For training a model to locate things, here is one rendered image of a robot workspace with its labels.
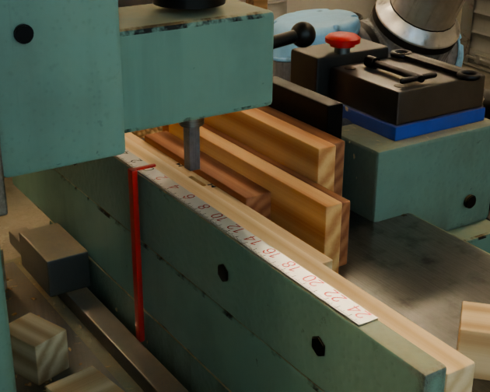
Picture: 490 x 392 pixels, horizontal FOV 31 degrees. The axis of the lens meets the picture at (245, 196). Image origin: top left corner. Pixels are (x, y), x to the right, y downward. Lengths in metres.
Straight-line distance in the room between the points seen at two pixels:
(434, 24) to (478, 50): 3.28
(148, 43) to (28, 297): 0.31
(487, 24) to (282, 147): 4.07
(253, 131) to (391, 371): 0.31
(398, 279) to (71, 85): 0.26
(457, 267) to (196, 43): 0.24
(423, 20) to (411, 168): 0.77
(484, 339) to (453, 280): 0.12
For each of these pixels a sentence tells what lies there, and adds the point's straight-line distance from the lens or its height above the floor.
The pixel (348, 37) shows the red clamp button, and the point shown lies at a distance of 0.76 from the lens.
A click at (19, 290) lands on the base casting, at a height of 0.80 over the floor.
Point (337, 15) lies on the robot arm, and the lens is 1.48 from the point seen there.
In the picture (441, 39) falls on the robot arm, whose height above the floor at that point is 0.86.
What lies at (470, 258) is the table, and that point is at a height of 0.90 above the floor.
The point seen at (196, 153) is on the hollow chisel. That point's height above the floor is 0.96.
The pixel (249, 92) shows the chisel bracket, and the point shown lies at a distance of 0.63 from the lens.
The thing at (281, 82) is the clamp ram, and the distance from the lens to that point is 0.73.
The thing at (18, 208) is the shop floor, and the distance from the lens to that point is 3.01.
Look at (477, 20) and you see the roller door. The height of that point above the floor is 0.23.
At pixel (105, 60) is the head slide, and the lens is 0.53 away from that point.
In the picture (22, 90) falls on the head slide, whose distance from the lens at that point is 0.52.
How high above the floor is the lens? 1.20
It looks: 23 degrees down
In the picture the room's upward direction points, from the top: straight up
